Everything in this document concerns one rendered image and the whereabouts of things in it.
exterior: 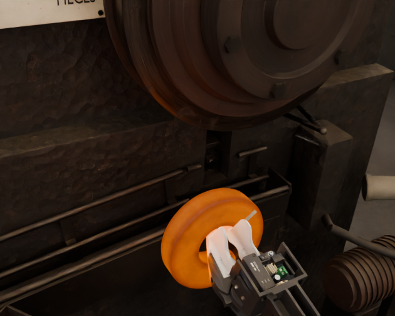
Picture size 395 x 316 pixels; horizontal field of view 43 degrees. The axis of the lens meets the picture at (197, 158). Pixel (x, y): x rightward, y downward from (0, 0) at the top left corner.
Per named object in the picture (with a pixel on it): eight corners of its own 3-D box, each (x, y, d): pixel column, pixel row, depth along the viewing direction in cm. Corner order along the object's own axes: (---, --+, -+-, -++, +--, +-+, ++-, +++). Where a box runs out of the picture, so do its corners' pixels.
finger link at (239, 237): (237, 193, 68) (274, 246, 63) (227, 219, 72) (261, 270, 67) (217, 199, 67) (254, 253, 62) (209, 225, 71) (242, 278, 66)
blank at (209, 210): (195, 290, 77) (206, 305, 75) (138, 246, 67) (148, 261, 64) (266, 220, 78) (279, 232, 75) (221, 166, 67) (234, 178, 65)
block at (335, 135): (279, 208, 120) (294, 121, 107) (305, 199, 124) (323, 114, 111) (308, 235, 113) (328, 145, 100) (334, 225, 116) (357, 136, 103)
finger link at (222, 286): (230, 244, 67) (264, 298, 62) (227, 251, 68) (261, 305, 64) (200, 255, 65) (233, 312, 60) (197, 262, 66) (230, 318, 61)
